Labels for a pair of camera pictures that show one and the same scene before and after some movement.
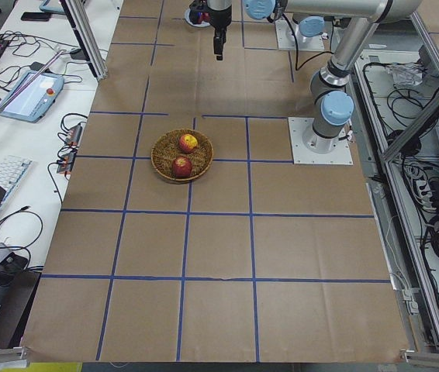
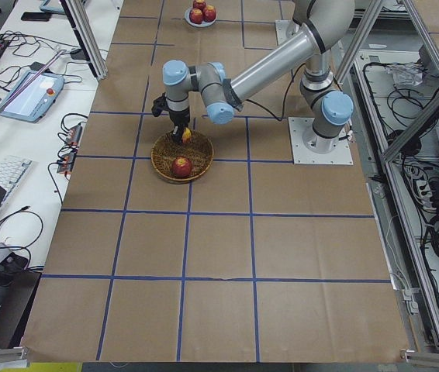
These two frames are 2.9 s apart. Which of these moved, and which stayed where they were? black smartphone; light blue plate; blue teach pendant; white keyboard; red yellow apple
Moved: red yellow apple
Stayed: white keyboard; light blue plate; blue teach pendant; black smartphone
